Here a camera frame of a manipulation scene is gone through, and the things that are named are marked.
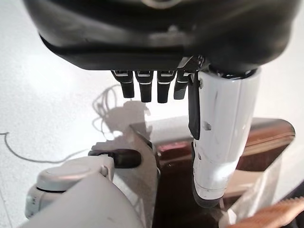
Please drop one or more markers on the silver left robot leg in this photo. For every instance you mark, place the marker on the silver left robot leg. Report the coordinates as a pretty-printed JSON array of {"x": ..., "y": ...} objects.
[{"x": 83, "y": 202}]

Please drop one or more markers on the brown acrylic stool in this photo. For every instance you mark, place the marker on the brown acrylic stool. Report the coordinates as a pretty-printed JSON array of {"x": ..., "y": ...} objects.
[{"x": 175, "y": 178}]

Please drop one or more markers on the black garment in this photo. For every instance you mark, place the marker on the black garment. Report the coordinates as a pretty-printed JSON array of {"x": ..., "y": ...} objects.
[{"x": 299, "y": 191}]

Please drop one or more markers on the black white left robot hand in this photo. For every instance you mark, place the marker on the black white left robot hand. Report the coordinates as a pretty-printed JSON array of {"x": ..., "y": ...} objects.
[{"x": 152, "y": 35}]

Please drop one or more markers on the wicker laundry basket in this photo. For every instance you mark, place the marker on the wicker laundry basket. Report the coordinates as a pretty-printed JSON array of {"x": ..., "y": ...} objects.
[{"x": 266, "y": 213}]

